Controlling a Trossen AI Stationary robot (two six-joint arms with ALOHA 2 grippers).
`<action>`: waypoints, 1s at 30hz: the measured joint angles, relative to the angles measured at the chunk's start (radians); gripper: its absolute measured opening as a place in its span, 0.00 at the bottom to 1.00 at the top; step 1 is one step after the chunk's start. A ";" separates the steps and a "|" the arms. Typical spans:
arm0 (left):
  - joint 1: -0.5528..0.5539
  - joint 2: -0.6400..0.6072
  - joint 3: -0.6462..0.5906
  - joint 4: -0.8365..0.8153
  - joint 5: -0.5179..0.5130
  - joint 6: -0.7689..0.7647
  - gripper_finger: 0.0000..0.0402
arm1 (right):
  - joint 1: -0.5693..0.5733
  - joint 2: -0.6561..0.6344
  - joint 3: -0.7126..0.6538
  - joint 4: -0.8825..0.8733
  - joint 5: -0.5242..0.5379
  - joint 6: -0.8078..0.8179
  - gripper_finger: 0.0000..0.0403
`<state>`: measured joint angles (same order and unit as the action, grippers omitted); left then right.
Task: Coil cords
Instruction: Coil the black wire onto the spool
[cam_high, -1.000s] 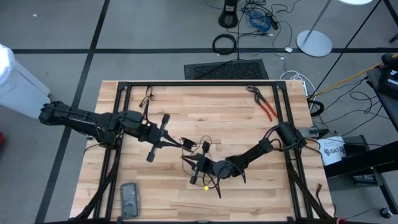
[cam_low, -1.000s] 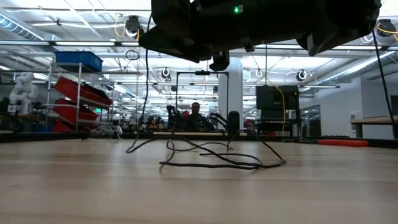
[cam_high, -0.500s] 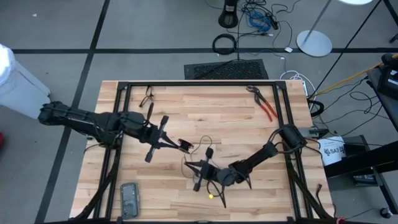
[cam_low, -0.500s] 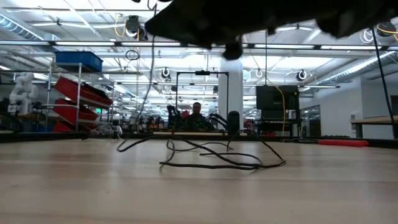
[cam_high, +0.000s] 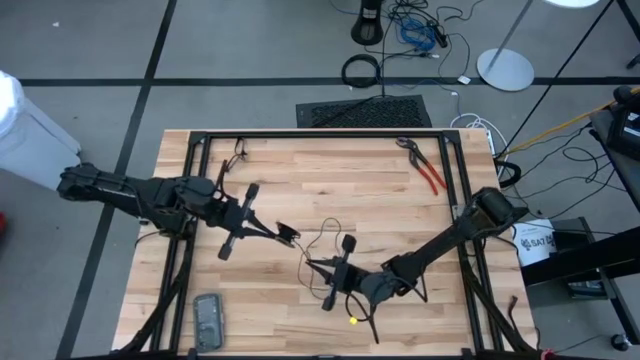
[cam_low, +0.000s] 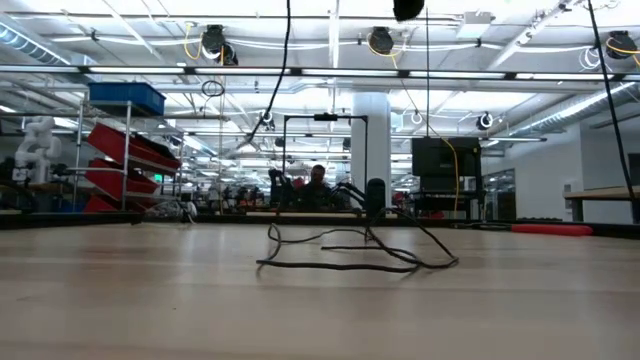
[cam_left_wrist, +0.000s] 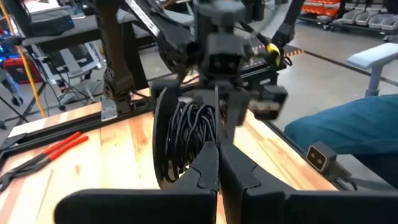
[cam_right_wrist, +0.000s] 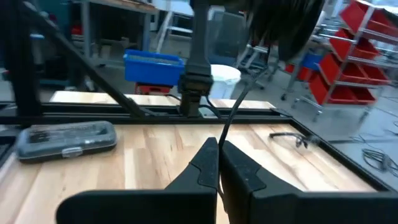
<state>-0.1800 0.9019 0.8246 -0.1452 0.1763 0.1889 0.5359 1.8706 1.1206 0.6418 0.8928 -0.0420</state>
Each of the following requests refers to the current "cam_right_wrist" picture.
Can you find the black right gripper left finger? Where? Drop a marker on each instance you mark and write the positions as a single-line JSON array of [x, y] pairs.
[[199, 186]]

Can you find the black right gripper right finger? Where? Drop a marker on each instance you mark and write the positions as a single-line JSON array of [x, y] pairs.
[[248, 199]]

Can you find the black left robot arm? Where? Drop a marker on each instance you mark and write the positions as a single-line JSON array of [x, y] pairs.
[[199, 46]]

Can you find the red grey case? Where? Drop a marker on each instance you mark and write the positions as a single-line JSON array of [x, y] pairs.
[[152, 89]]

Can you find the white trash bin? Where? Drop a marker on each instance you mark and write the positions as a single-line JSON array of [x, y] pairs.
[[227, 77]]

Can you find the blue plastic tote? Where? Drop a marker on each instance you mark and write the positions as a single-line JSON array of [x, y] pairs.
[[152, 68]]

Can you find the red storage bin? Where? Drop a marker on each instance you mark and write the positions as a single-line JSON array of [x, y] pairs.
[[367, 15], [297, 73], [348, 46], [345, 73], [335, 95]]

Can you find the blue storage bin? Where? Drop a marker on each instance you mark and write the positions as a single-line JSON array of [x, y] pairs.
[[311, 60]]

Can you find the dark mesh office chair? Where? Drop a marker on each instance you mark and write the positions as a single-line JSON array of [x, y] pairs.
[[228, 37]]

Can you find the white metal stand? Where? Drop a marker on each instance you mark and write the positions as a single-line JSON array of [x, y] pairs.
[[168, 28]]

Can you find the grey metal workbench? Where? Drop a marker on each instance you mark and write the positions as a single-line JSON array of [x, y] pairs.
[[124, 4]]

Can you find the black aluminium table frame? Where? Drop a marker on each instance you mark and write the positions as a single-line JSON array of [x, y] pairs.
[[186, 119]]

